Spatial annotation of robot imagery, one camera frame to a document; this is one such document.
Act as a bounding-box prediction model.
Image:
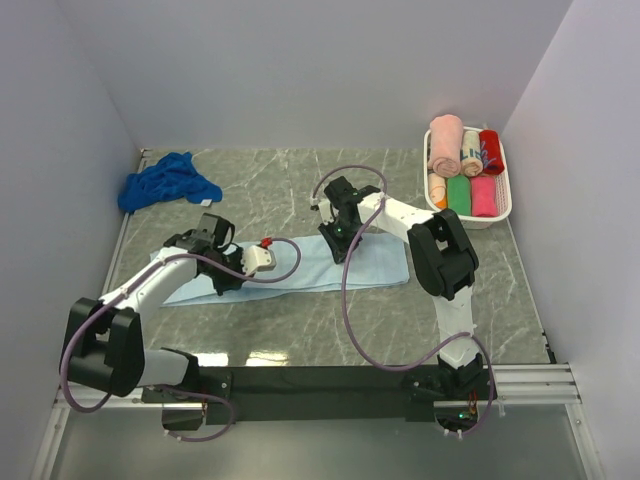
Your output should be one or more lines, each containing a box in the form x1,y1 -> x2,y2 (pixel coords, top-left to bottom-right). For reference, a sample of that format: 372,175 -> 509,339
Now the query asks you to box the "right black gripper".
320,216 -> 363,264

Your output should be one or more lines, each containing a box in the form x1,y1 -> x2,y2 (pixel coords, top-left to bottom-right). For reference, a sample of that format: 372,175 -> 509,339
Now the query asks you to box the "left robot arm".
60,213 -> 243,402

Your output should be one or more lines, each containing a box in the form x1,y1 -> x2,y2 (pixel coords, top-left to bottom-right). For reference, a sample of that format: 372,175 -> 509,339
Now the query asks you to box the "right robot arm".
311,176 -> 489,400

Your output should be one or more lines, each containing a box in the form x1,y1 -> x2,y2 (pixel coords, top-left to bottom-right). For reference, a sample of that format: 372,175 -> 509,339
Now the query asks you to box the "cream orange rolled towel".
427,172 -> 447,209

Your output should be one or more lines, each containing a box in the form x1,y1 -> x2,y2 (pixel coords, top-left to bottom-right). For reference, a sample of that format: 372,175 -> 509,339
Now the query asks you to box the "dark blue crumpled towel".
117,152 -> 223,213

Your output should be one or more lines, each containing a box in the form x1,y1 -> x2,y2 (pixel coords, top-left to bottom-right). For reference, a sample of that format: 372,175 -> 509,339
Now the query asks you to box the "green rolled towel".
446,175 -> 472,216

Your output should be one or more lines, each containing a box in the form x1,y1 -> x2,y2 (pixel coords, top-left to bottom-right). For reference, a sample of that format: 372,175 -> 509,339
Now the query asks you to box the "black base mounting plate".
140,364 -> 499,432

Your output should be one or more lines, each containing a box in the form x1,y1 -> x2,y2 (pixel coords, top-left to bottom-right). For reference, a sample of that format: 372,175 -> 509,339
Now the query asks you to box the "white plastic basket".
423,126 -> 512,230

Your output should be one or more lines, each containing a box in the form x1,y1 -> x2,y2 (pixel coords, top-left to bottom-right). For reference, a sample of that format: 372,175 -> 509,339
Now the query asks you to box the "pink rolled towel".
428,114 -> 464,178

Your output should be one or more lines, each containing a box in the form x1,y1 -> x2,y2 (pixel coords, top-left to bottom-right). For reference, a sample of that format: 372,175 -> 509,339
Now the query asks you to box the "beige rolled towel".
460,130 -> 483,177

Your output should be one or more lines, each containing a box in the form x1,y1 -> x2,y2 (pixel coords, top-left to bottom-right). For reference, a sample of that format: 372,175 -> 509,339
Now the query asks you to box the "magenta rolled towel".
470,176 -> 498,217

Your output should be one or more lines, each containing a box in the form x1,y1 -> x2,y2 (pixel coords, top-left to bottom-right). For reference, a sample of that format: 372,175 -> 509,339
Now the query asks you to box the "red rolled towel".
479,129 -> 505,176

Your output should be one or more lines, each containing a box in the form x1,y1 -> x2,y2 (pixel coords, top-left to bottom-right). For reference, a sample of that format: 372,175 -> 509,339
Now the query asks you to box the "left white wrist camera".
241,237 -> 277,276

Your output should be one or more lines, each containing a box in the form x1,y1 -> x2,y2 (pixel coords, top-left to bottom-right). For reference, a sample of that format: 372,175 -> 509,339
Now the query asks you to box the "aluminium rail frame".
32,364 -> 605,479

